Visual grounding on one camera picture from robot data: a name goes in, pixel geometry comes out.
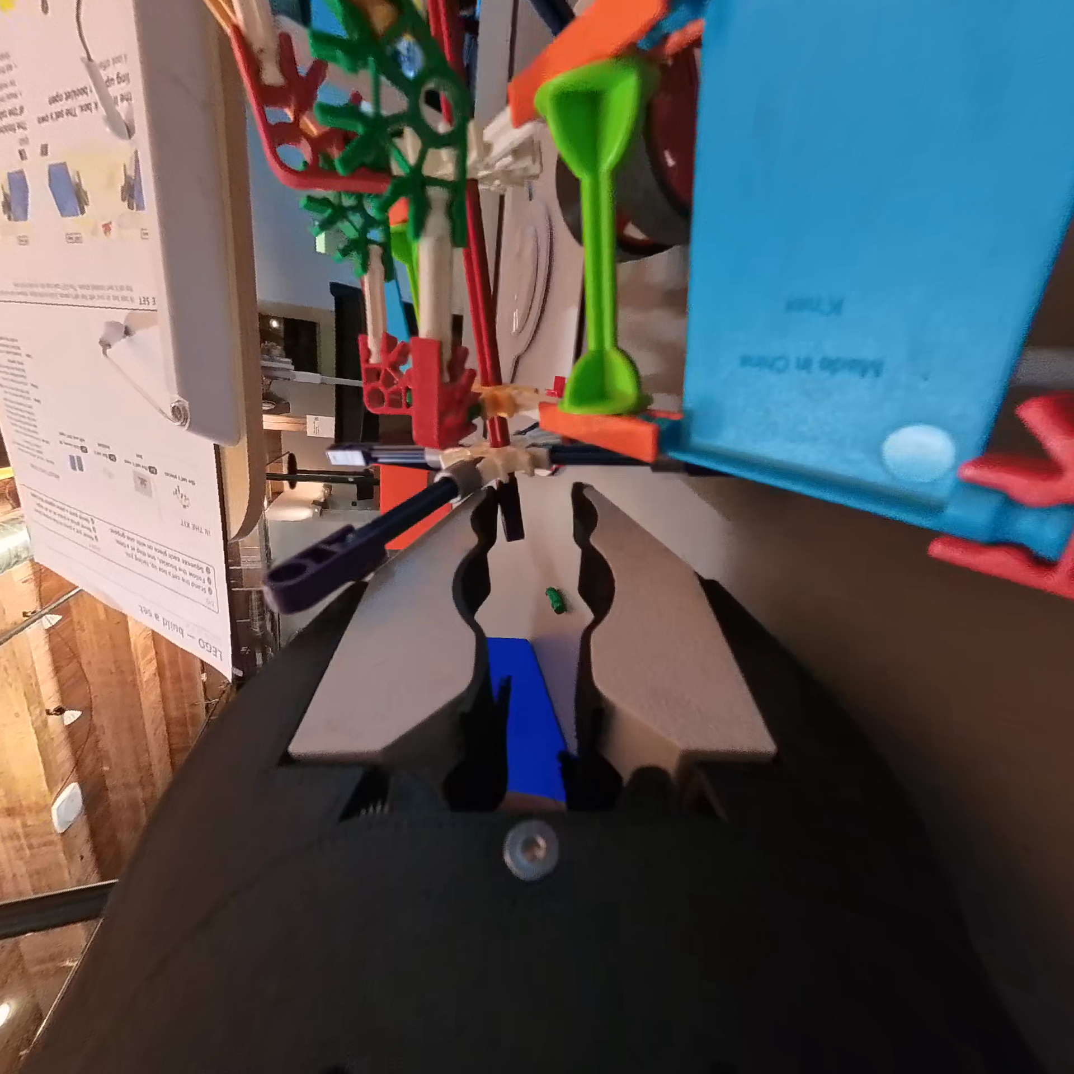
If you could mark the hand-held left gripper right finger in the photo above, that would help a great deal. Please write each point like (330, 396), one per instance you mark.
(680, 680)

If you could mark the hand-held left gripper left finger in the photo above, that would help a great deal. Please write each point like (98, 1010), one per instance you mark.
(377, 671)

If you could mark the colourful toy construction model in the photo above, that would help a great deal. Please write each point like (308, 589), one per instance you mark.
(839, 210)

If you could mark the small green toy piece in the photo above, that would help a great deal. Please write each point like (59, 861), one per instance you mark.
(554, 598)

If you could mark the orange plastic bin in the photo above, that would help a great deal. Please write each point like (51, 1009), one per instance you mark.
(411, 503)

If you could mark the printed instruction sheet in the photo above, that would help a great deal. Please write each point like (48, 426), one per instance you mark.
(84, 503)

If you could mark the white ceiling box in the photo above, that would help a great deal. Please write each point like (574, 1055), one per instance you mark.
(65, 807)

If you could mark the white tilted reading stand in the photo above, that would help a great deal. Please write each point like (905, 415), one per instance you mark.
(201, 252)

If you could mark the silver ventilation duct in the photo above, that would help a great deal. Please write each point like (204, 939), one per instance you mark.
(13, 541)

